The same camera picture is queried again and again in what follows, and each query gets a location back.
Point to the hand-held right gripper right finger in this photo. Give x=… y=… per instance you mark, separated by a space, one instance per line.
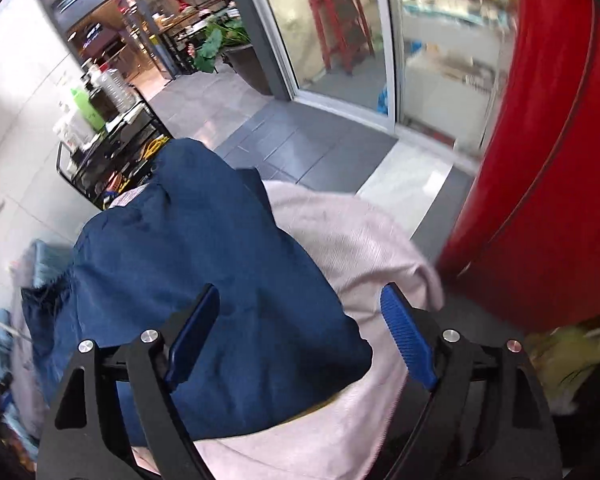
x=407 y=335

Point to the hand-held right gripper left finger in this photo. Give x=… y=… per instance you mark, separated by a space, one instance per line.
x=195 y=335

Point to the navy blue jacket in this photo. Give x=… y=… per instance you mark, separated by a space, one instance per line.
x=205 y=260

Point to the pink blanket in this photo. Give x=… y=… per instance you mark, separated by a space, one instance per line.
x=355 y=250

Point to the yellow green cloth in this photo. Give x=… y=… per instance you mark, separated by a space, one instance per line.
x=565 y=360

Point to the light blue cloth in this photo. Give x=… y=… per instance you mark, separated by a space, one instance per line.
x=45 y=260

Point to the white container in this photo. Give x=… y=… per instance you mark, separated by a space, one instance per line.
x=75 y=127

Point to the green bottle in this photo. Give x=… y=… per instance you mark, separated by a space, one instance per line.
x=89 y=110

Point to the clear plastic water bottle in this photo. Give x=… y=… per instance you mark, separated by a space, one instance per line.
x=112 y=87

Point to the dark planter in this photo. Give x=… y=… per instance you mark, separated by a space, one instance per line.
x=250 y=67

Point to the green potted plant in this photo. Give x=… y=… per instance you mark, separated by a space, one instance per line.
x=212 y=42

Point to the sliding glass door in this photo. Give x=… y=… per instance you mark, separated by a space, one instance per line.
x=340 y=35

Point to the red ladder shelf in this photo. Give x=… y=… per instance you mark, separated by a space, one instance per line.
x=337 y=15

